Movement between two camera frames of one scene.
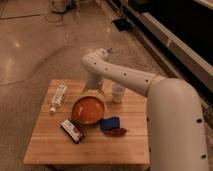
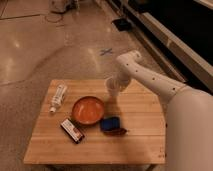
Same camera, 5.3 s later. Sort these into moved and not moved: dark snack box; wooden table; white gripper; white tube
Moved: white gripper
Not moved: wooden table; white tube; dark snack box
